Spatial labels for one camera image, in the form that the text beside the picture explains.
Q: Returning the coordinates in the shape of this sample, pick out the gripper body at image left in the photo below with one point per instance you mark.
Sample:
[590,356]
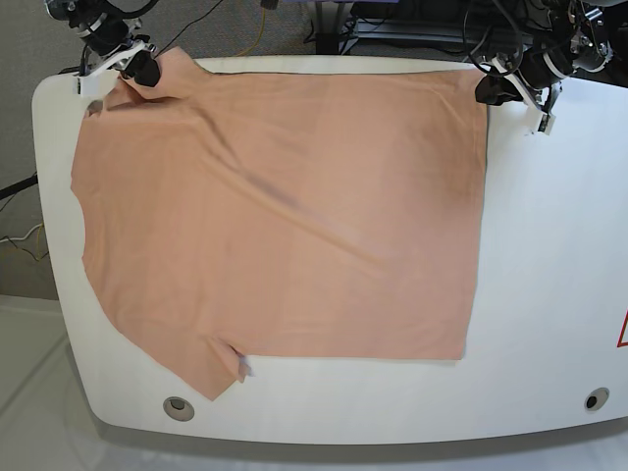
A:
[109,43]

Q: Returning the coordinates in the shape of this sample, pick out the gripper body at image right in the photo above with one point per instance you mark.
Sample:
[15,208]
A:
[538,77]

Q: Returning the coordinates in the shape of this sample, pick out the peach orange T-shirt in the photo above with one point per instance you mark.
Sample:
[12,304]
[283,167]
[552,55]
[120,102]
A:
[324,216]

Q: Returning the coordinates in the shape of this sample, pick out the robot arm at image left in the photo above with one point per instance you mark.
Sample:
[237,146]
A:
[74,12]

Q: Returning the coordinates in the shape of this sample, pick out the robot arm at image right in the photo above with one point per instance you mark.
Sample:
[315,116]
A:
[583,20]

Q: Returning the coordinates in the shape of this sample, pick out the black strip behind table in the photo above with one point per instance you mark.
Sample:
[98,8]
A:
[73,70]

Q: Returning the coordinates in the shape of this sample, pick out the black bar at left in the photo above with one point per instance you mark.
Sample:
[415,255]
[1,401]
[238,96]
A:
[18,187]

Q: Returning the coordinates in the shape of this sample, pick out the black desk leg base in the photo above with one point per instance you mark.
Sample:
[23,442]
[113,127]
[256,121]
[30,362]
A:
[327,17]

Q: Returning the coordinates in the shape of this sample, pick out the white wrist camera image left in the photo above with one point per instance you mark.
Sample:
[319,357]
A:
[89,86]

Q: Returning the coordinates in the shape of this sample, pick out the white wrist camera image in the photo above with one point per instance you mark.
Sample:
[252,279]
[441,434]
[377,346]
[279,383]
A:
[540,121]
[89,86]

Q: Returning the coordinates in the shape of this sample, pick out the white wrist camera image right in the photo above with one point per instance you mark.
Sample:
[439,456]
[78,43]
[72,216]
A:
[540,121]

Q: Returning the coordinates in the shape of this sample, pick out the aluminium frame rail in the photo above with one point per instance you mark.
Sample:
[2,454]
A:
[474,40]

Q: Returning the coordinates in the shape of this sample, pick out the right table cable grommet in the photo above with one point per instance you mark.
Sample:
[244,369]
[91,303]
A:
[596,399]

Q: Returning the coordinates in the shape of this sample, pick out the table cable grommet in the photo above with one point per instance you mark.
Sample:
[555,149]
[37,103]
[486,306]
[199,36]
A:
[178,409]
[596,399]

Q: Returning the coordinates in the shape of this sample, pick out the left table cable grommet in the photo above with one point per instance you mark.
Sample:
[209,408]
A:
[178,409]

